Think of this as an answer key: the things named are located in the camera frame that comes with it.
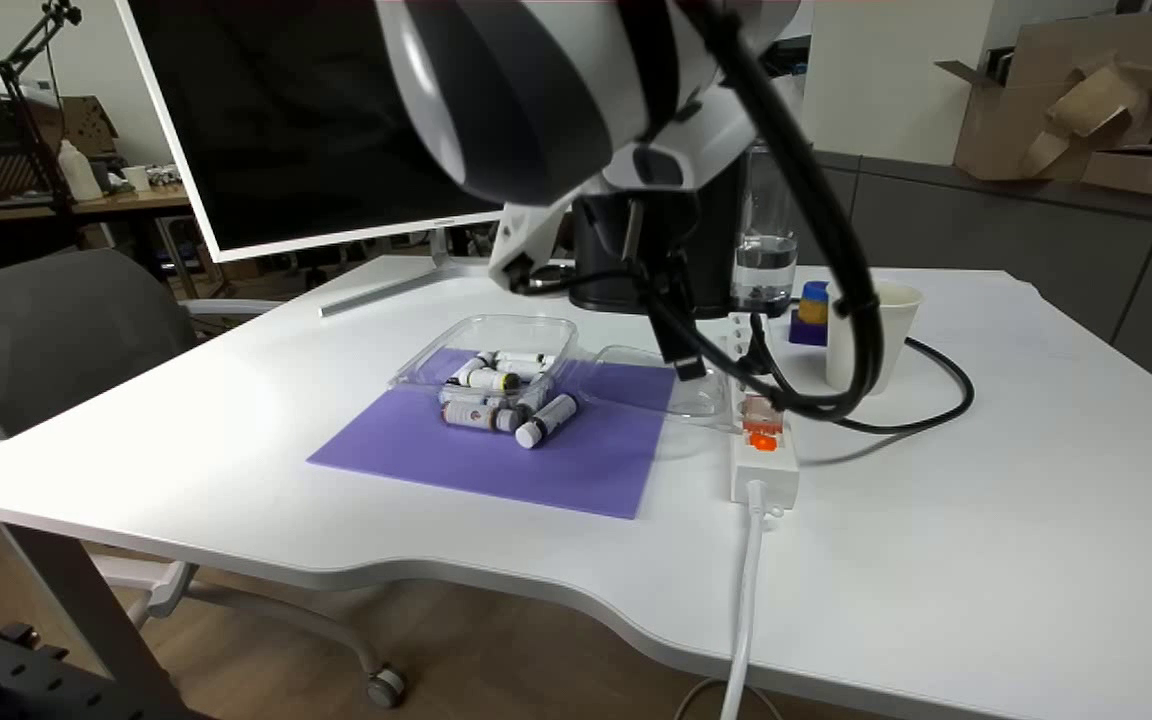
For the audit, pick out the white tube yellow band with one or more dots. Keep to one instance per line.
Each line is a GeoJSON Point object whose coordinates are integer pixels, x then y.
{"type": "Point", "coordinates": [477, 377]}

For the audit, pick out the brown cardboard box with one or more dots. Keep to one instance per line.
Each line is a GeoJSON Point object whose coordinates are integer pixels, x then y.
{"type": "Point", "coordinates": [1074, 107]}

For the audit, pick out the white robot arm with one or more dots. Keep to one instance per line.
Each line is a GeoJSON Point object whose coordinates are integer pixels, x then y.
{"type": "Point", "coordinates": [541, 102]}

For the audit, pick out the white framed monitor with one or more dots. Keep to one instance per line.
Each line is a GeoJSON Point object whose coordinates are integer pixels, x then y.
{"type": "Point", "coordinates": [284, 126]}

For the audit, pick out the purple paper sheet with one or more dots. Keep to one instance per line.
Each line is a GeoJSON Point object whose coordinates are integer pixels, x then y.
{"type": "Point", "coordinates": [597, 462]}

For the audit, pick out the white paper cup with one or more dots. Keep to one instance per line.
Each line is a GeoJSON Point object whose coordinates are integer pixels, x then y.
{"type": "Point", "coordinates": [897, 308]}

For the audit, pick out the white power strip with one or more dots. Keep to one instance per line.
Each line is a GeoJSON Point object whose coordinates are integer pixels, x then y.
{"type": "Point", "coordinates": [757, 451]}

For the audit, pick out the clear water tank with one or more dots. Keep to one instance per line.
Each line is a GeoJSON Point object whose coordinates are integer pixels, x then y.
{"type": "Point", "coordinates": [765, 249]}

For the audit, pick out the grey office chair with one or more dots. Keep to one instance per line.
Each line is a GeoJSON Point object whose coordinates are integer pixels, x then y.
{"type": "Point", "coordinates": [71, 328]}

